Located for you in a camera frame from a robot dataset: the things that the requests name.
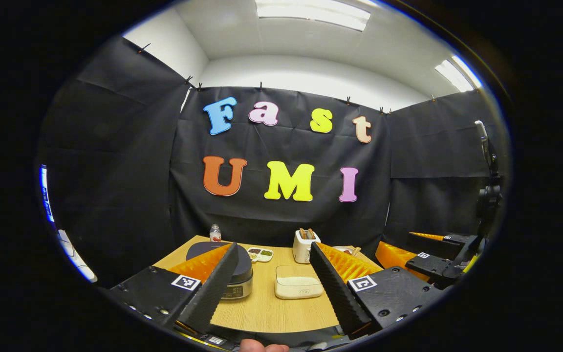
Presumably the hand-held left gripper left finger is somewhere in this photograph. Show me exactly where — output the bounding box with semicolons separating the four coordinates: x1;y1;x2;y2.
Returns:
101;242;239;335

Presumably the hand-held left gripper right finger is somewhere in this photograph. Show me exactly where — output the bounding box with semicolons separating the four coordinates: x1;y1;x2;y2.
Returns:
309;241;446;338

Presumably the dark grey rice cooker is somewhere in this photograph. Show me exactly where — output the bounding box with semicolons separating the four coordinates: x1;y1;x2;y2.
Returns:
185;241;254;300

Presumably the white toaster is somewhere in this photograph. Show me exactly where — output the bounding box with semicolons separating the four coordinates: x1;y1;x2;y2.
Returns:
292;229;321;264

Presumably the white divided bean dish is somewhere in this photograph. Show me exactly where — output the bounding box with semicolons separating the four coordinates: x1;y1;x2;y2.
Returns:
246;247;274;263

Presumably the narrow ceiling light panel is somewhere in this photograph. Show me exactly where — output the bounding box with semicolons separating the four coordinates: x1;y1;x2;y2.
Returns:
434;55;483;92

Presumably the black backdrop cloth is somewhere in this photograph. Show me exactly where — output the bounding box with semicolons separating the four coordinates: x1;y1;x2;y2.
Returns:
37;34;507;289

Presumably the computer monitor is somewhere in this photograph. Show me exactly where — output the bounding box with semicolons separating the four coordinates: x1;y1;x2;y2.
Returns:
40;165;55;223

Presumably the large ceiling light panel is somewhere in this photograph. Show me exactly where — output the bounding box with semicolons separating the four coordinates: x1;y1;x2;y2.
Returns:
255;0;371;32

